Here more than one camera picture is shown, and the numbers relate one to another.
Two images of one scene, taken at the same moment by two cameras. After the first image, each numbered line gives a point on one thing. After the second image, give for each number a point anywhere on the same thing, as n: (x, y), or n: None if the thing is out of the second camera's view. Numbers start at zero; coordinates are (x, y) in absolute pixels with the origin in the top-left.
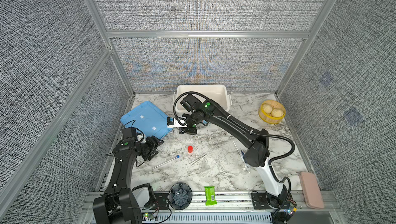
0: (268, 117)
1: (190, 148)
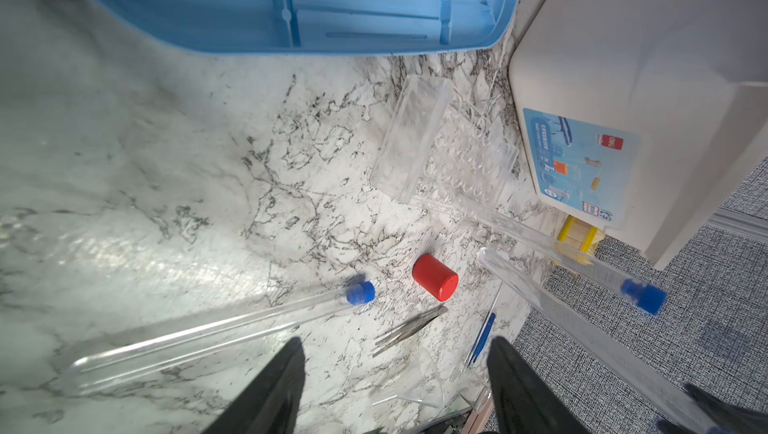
0: (579, 234)
1: (435, 277)
